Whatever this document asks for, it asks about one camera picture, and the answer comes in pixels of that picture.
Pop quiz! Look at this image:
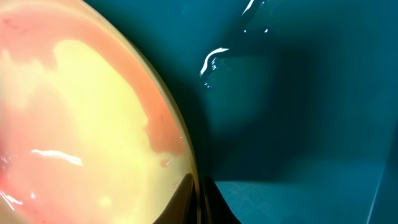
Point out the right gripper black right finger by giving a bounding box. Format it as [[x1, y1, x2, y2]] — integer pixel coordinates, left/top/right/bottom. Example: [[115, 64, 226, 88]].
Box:
[[200, 176, 241, 224]]

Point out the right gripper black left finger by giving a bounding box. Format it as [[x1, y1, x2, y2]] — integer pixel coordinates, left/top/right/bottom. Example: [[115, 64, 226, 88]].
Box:
[[154, 174, 197, 224]]

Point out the yellow plate back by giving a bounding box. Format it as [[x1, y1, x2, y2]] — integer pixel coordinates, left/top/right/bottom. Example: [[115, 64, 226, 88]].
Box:
[[1, 1, 200, 223]]

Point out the teal plastic tray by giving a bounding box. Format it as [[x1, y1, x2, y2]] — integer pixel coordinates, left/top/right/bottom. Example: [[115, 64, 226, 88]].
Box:
[[90, 0, 397, 223]]

